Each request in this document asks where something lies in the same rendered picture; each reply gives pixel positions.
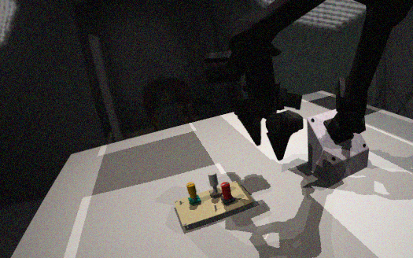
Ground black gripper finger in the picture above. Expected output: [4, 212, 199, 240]
[238, 115, 263, 146]
[266, 131, 297, 160]

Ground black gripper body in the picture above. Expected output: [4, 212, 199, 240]
[234, 78, 304, 137]

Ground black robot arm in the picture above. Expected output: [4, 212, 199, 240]
[204, 0, 413, 145]

